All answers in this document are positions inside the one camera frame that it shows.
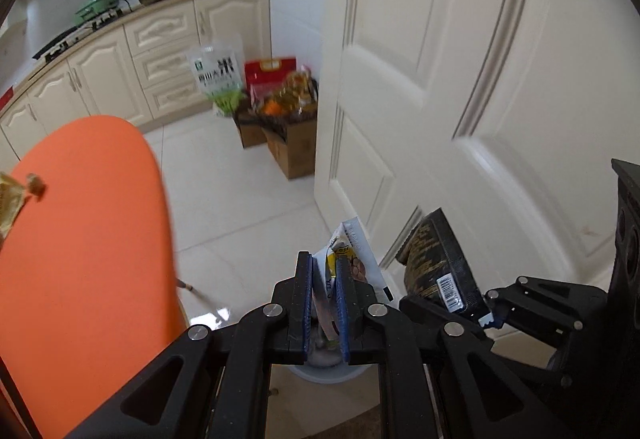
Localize black snack packet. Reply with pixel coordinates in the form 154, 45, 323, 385
395, 208, 496, 328

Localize cream lower kitchen cabinets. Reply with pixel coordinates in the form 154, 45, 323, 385
0, 0, 271, 160

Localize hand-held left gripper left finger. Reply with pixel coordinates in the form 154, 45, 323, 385
65, 251, 314, 439

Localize red packaged food bag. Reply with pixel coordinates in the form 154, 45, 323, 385
244, 59, 296, 104

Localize orange tablecloth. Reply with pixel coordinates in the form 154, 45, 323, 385
0, 115, 189, 439

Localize round table black legs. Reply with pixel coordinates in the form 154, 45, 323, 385
176, 278, 222, 316

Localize cardboard box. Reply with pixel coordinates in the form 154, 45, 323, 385
235, 105, 281, 150
265, 116, 319, 180

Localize gold snack wrapper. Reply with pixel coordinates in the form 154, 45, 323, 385
0, 171, 26, 240

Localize pale blue plastic bucket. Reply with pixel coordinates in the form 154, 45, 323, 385
287, 319, 372, 384

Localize white green rice bag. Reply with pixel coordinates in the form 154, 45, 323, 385
187, 34, 249, 118

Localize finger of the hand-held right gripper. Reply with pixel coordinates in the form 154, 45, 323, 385
400, 294, 574, 388
484, 276, 611, 337

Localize yellow white snack packet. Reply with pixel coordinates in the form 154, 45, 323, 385
312, 216, 394, 351

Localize white panel door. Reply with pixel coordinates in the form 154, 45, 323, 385
314, 0, 640, 370

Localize black gas stove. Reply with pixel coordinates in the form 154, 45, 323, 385
32, 14, 126, 60

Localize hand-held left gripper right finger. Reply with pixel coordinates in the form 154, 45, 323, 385
335, 258, 568, 439

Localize green electric pot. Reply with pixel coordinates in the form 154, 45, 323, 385
75, 0, 121, 25

